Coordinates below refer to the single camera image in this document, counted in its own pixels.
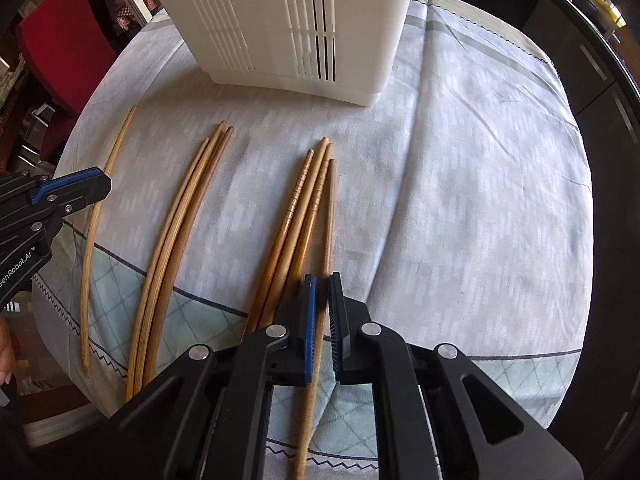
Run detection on person's left hand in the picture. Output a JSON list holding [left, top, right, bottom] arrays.
[[0, 320, 15, 387]]

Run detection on pale patterned tablecloth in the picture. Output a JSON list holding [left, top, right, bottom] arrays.
[[30, 0, 594, 463]]

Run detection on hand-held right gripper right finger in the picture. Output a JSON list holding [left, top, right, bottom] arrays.
[[327, 271, 584, 480]]

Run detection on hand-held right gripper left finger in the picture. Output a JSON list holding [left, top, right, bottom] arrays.
[[75, 274, 319, 480]]

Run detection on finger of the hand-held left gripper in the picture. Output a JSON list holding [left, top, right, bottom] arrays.
[[0, 166, 113, 253]]

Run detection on black kitchen countertop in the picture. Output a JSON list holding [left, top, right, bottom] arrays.
[[542, 0, 640, 128]]

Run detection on white slotted plastic utensil holder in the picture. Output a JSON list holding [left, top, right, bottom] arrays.
[[136, 0, 418, 107]]

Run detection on red covered chair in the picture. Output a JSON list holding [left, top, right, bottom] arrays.
[[15, 0, 119, 161]]

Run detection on green kitchen cabinets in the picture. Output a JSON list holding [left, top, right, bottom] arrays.
[[520, 0, 640, 431]]

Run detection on pale thin wooden chopstick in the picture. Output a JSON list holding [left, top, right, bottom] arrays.
[[80, 105, 138, 380]]

